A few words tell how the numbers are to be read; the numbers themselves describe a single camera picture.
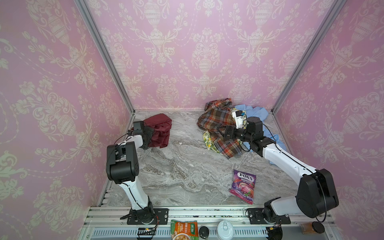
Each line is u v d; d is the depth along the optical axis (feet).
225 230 2.16
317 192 1.37
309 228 2.15
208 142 3.20
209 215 2.49
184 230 2.25
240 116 2.40
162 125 3.44
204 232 2.02
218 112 3.39
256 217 2.40
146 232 2.39
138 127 2.60
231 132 2.39
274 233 2.33
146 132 3.01
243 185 2.64
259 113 3.79
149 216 2.24
